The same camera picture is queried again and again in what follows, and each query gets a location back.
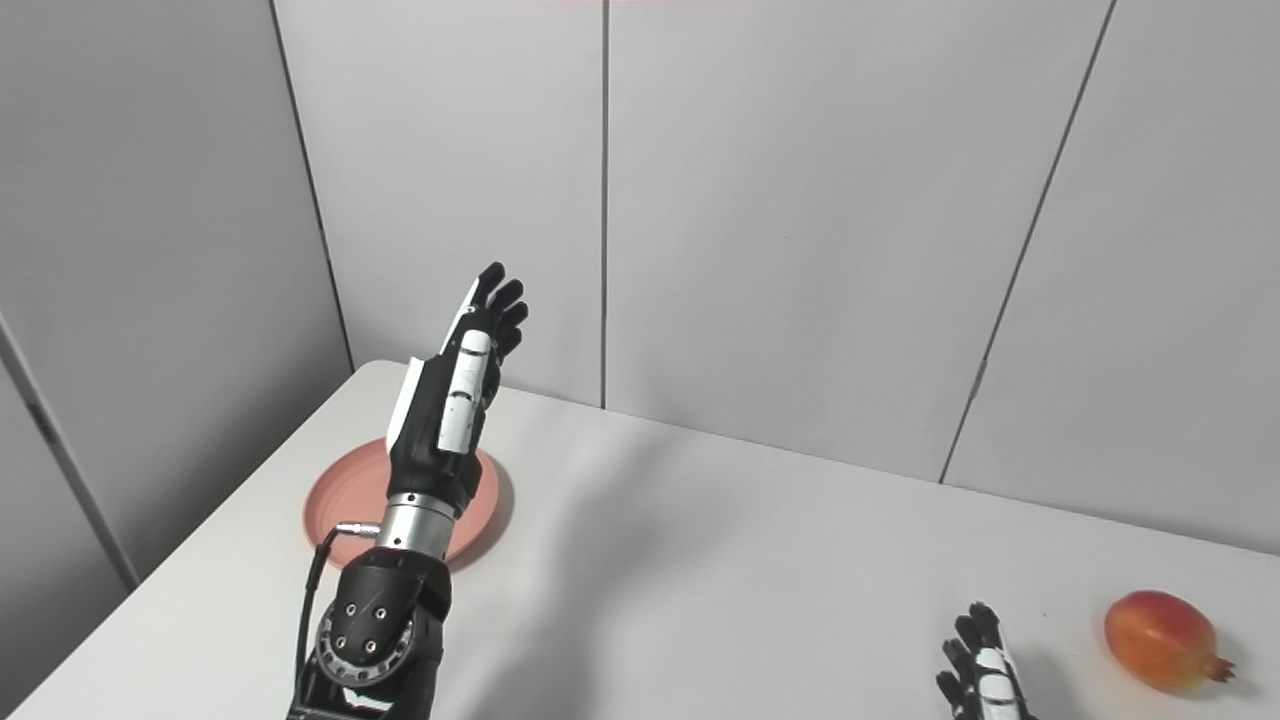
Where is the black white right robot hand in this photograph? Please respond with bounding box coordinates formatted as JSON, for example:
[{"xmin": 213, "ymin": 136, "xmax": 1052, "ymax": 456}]
[{"xmin": 935, "ymin": 601, "xmax": 1037, "ymax": 720}]

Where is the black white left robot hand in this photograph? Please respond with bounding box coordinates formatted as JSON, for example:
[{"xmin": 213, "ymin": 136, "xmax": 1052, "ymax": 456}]
[{"xmin": 385, "ymin": 262, "xmax": 530, "ymax": 517}]

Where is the pink round plate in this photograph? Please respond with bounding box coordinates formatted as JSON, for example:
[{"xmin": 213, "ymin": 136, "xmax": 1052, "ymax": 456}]
[{"xmin": 303, "ymin": 437, "xmax": 501, "ymax": 566}]

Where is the red yellow pomegranate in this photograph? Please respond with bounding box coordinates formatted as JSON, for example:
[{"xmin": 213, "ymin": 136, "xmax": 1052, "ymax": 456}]
[{"xmin": 1103, "ymin": 590, "xmax": 1237, "ymax": 693}]

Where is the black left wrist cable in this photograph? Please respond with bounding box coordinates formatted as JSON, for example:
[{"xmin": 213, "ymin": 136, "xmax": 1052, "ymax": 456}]
[{"xmin": 293, "ymin": 520, "xmax": 382, "ymax": 701}]

